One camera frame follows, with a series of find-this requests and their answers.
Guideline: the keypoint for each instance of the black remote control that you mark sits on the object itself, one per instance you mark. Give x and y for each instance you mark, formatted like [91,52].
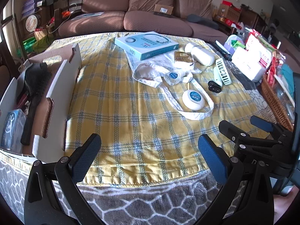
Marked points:
[222,54]

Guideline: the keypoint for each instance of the white cylindrical bottle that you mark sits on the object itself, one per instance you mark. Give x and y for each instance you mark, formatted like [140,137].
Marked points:
[199,54]

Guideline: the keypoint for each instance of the white box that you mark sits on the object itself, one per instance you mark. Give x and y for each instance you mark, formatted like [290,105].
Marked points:
[248,65]

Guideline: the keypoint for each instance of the wicker basket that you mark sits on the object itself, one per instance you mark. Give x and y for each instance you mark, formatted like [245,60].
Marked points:
[274,103]

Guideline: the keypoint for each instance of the black earbuds case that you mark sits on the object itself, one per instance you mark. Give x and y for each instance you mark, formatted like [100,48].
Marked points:
[214,85]

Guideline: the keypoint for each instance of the light blue flat box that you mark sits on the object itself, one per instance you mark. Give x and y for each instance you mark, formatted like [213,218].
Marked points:
[145,44]

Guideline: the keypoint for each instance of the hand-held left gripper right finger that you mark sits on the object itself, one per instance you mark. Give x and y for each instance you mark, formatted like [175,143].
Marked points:
[213,159]

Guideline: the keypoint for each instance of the grey patterned blanket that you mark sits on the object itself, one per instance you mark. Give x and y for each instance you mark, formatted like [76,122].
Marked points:
[140,204]

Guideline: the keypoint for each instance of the white fabric bag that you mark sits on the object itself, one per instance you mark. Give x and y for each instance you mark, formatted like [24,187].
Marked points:
[150,70]

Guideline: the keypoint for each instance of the white green handheld fan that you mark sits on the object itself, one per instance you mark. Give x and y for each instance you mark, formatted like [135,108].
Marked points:
[223,71]

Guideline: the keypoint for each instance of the yellow plaid tablecloth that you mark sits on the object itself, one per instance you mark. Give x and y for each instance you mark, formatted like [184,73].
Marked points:
[117,110]

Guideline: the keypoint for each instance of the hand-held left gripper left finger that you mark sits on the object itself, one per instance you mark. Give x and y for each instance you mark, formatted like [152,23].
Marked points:
[85,154]

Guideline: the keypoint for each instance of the grey cushion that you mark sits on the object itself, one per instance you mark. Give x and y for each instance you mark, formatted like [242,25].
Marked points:
[201,21]

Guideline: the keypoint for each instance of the paper sheet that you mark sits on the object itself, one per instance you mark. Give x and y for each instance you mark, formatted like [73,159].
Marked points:
[88,15]

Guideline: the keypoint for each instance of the brown sofa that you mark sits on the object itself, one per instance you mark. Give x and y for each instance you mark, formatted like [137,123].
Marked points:
[152,21]

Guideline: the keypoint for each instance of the purple desk organiser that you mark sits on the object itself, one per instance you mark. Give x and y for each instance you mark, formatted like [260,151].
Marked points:
[230,43]

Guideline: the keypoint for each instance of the dark wooden chair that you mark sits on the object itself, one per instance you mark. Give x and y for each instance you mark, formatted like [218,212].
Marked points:
[5,42]

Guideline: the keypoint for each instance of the red white snack packets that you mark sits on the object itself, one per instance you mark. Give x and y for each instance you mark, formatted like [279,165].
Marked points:
[260,49]

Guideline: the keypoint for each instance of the dark wooden cabinet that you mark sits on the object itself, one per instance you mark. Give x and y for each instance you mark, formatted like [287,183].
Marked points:
[252,18]

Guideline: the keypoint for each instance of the brown packet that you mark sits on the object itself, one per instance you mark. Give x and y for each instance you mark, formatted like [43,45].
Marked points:
[184,58]

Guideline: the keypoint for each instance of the purple boxes stack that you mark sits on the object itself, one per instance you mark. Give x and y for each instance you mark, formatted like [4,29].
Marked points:
[31,7]

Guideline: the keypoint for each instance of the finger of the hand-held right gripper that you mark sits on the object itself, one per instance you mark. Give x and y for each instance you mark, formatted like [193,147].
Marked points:
[260,123]
[230,130]

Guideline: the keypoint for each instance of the round white floss container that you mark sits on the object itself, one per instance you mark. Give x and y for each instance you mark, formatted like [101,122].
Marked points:
[193,99]
[172,76]

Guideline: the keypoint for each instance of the black hairbrush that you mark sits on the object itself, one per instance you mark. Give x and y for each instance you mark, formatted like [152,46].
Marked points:
[35,82]

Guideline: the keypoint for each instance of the green bag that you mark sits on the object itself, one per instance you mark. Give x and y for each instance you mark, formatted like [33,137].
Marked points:
[35,44]

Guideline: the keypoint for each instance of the small cardboard box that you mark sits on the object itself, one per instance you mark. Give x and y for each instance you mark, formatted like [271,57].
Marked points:
[164,9]

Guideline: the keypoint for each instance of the round tin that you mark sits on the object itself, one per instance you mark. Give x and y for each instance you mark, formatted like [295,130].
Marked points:
[32,23]

